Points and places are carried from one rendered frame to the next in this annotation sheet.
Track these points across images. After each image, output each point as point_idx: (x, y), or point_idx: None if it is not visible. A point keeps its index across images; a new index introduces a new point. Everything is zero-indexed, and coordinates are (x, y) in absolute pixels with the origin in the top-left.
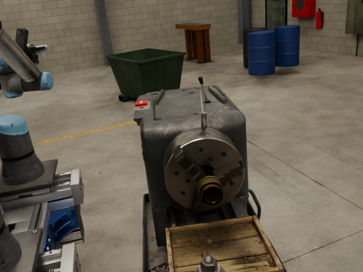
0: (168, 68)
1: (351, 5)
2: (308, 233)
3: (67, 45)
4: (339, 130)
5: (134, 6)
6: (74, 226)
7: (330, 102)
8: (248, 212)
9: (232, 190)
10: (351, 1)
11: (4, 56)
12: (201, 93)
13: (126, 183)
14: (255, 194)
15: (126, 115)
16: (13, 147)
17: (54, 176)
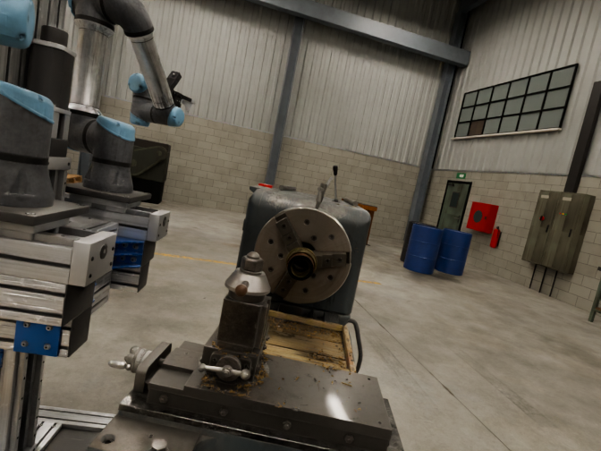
0: None
1: (534, 232)
2: (418, 438)
3: (227, 184)
4: (489, 347)
5: (306, 169)
6: (135, 265)
7: (487, 319)
8: None
9: (328, 286)
10: (534, 227)
11: (143, 65)
12: (330, 178)
13: None
14: (368, 375)
15: None
16: (109, 147)
17: (138, 199)
